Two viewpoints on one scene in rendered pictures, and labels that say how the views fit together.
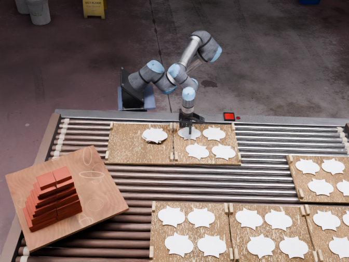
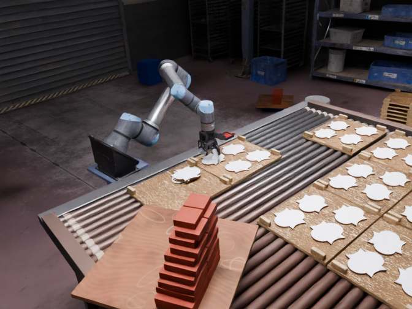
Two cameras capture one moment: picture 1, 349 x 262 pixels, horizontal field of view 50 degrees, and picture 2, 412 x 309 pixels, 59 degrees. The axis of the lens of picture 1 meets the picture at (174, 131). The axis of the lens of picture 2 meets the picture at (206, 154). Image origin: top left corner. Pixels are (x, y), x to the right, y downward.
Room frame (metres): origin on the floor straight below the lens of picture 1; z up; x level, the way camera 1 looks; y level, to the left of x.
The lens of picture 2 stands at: (0.30, 1.02, 1.97)
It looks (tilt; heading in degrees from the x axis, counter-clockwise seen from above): 29 degrees down; 324
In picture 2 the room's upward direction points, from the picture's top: 3 degrees counter-clockwise
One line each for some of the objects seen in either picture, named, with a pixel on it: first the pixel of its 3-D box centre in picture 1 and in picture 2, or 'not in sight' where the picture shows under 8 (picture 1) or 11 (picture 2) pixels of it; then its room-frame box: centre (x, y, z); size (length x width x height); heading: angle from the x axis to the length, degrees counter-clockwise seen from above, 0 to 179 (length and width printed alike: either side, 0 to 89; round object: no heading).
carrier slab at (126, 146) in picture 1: (140, 143); (178, 189); (1.65, 0.21, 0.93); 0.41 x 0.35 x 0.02; 93
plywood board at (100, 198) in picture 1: (65, 192); (173, 258); (1.16, 0.55, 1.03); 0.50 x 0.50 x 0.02; 32
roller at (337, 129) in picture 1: (204, 126); (214, 152); (1.88, -0.20, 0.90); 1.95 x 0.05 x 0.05; 92
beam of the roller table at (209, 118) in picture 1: (203, 120); (206, 150); (1.95, -0.20, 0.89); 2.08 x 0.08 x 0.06; 92
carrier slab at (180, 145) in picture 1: (205, 143); (235, 159); (1.68, -0.21, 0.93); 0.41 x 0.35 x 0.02; 94
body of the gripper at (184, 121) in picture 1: (186, 117); (207, 139); (1.75, -0.07, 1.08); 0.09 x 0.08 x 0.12; 94
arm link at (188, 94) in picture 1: (188, 97); (206, 111); (1.76, -0.07, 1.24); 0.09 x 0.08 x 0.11; 171
